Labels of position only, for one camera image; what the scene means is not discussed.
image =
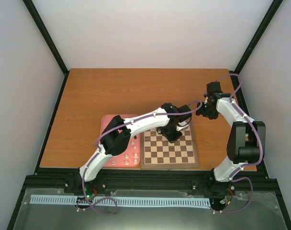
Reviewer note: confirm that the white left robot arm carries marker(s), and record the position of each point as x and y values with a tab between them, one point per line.
114	140

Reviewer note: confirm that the black aluminium frame rail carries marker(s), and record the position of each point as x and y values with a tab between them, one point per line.
197	183

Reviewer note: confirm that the wooden chess board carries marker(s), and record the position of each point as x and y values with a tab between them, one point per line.
158	153

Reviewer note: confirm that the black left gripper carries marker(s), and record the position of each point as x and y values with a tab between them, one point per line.
172	139

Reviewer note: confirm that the pink plastic tray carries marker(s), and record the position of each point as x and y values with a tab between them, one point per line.
120	159

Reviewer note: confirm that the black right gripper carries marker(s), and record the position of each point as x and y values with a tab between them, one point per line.
200	111

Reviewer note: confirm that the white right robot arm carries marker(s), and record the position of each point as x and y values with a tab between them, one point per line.
244	147

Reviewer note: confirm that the light blue cable duct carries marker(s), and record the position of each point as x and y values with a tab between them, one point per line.
121	201

